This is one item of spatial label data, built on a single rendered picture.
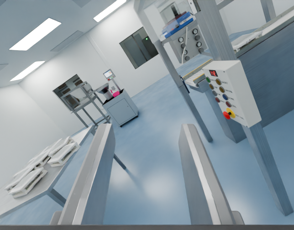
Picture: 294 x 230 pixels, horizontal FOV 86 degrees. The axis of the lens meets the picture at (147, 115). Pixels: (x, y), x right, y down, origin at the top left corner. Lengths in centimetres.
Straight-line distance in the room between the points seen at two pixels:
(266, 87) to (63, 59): 651
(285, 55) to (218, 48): 130
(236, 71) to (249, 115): 18
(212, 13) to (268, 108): 144
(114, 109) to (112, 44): 320
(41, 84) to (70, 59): 159
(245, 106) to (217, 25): 31
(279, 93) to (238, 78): 140
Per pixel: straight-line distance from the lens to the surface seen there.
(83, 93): 496
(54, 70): 730
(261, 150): 100
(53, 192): 157
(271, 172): 113
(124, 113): 405
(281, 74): 198
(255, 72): 179
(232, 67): 62
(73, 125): 771
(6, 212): 191
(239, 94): 65
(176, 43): 133
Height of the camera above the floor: 130
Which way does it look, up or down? 20 degrees down
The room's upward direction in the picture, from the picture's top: 34 degrees counter-clockwise
